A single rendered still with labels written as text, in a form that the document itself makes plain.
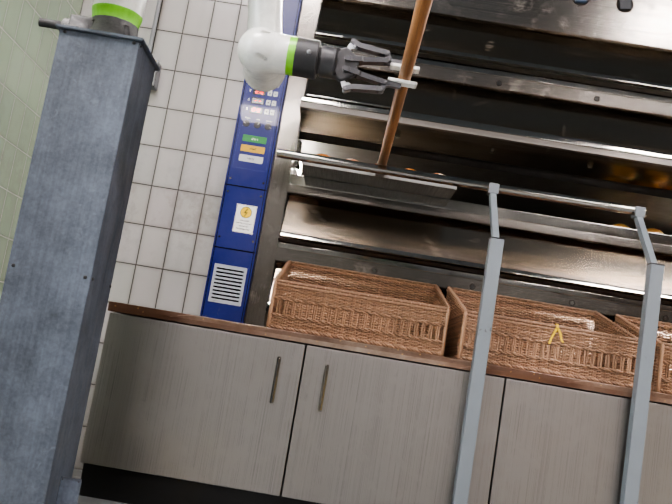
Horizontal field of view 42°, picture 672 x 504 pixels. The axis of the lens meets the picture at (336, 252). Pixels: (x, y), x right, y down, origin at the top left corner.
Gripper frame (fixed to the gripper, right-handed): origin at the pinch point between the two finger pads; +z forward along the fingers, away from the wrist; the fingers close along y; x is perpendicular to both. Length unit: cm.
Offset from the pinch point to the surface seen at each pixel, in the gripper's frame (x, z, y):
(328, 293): -67, -9, 48
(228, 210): -115, -51, 20
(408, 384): -62, 19, 71
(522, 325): -67, 51, 48
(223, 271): -115, -48, 42
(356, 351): -62, 2, 64
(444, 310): -67, 27, 47
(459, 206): -117, 33, 3
